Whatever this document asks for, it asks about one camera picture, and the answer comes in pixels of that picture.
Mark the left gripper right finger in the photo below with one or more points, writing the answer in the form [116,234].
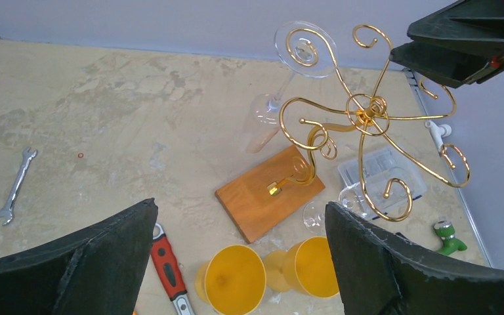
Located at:
[379,272]

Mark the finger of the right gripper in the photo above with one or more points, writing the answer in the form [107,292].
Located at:
[446,67]
[472,27]

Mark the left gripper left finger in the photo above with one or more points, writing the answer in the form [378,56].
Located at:
[96,270]

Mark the yellow wine glass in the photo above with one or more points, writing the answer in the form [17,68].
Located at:
[306,268]
[233,281]

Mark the clear wine glass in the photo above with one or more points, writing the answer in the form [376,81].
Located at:
[282,82]
[321,211]

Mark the wooden rack base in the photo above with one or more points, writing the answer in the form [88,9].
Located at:
[253,204]

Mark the red adjustable wrench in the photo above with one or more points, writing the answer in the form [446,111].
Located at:
[170,276]

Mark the white pipe tee fitting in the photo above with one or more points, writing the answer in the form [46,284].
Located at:
[438,132]

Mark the green faucet valve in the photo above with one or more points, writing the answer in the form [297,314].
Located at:
[445,230]

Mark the clear plastic screw box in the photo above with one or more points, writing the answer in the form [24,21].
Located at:
[379,166]

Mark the silver open end spanner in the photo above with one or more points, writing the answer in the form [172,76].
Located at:
[7,211]

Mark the gold wire wine glass rack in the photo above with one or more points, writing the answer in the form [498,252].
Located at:
[367,114]

